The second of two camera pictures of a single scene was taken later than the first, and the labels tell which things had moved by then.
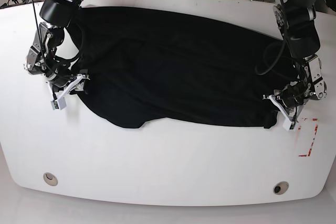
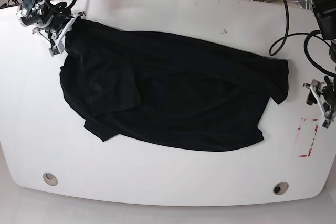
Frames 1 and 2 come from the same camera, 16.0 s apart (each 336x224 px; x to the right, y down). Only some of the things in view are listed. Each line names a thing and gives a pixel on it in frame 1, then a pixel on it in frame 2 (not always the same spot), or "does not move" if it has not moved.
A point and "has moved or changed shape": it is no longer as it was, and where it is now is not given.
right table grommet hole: [280, 188] does not move
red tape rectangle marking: [316, 129] does not move
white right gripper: [287, 119] → [325, 115]
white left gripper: [60, 98] → [58, 44]
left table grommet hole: [50, 179] does not move
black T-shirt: [140, 65] has moved or changed shape
